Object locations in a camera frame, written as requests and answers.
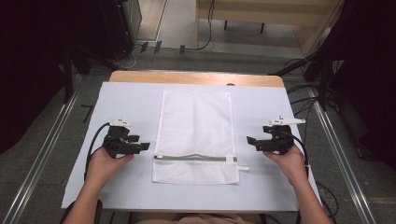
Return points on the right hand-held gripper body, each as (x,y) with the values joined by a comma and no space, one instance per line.
(278,140)

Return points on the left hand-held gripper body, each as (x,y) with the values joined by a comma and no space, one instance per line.
(116,140)

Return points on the person's right hand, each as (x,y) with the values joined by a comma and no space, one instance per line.
(292,165)

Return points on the person's left hand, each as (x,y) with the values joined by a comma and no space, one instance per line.
(102,168)

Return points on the white table mat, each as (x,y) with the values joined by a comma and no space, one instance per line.
(130,105)

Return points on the white mesh laundry bag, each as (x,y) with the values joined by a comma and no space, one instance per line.
(194,130)

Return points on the black metal stand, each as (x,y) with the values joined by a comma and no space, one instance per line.
(67,77)
(323,81)

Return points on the wooden table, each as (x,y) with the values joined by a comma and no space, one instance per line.
(186,77)

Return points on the person's lap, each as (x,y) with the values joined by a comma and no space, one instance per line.
(193,218)

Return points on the black curtain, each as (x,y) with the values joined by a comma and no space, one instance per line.
(28,62)
(370,77)

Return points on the black cabinet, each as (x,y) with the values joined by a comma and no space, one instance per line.
(121,25)

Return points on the light wooden bench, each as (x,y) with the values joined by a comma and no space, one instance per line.
(264,12)

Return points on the metal floor rail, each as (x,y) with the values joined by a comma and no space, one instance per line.
(342,155)
(40,161)

